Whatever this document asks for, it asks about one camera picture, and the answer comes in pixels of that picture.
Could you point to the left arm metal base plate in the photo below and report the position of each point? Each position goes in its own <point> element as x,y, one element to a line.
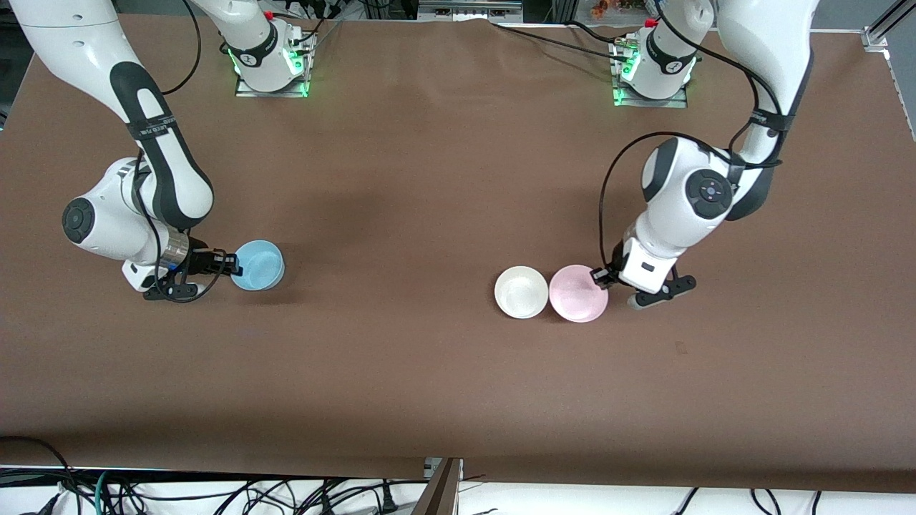
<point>651,102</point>

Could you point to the brown table cover sheet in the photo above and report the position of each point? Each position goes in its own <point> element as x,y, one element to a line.
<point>429,214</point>

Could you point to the grey metal device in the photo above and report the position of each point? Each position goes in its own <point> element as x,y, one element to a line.
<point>469,8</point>

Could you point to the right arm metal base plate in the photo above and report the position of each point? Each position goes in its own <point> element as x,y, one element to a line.
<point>272,91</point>

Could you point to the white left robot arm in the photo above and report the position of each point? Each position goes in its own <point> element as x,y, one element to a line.
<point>680,207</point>

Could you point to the pink plastic bowl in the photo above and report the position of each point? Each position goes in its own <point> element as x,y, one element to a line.
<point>578,293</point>

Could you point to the blue plastic bowl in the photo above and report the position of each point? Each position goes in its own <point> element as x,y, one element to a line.
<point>259,266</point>

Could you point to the aluminium frame post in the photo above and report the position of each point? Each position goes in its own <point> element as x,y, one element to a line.
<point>440,490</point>

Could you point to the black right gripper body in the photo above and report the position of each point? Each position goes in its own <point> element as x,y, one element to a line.
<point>202,261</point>

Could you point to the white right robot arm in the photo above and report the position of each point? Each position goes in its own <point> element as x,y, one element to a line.
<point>107,207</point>

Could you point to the white plastic bowl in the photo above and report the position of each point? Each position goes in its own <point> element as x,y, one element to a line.
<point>521,292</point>

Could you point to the aluminium corner bracket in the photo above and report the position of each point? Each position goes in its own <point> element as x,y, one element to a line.
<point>876,39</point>

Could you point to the orange objects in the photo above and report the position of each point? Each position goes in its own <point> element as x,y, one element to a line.
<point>610,7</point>

